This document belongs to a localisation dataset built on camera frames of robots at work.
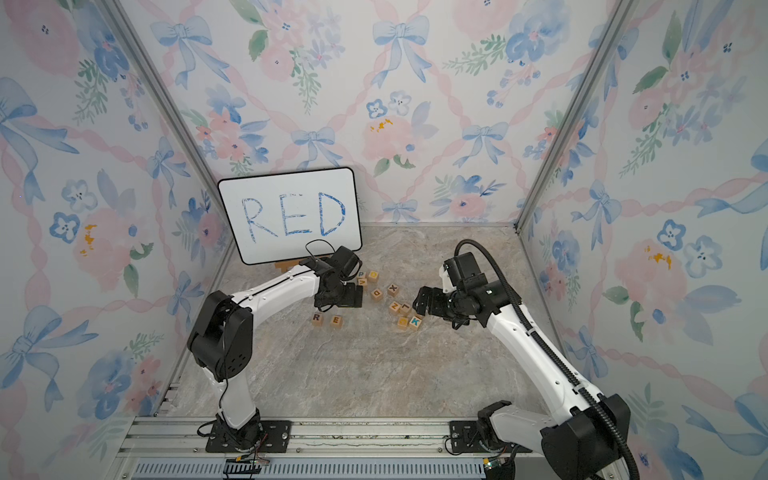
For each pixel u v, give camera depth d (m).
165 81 0.82
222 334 0.49
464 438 0.74
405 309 0.95
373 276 1.02
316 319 0.92
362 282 1.00
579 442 0.37
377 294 0.97
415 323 0.91
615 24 0.70
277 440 0.74
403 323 0.92
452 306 0.64
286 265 1.04
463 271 0.58
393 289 1.00
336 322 0.92
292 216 0.97
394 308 0.95
